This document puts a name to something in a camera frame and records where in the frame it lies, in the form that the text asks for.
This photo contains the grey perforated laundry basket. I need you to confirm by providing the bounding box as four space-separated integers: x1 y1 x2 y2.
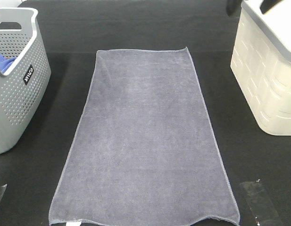
0 8 51 154

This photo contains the black table mat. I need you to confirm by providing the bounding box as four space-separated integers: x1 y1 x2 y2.
0 0 291 226

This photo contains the grey microfibre towel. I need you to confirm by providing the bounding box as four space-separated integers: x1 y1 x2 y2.
49 48 240 226

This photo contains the right clear tape strip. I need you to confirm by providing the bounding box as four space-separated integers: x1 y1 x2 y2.
239 179 283 226

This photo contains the white basket with grey rim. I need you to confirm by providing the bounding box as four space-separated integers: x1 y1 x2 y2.
231 0 291 136

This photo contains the blue cloth in basket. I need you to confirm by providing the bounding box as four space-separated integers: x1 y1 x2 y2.
0 54 16 73

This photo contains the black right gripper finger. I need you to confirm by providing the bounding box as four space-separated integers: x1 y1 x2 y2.
226 0 239 16
260 0 281 14

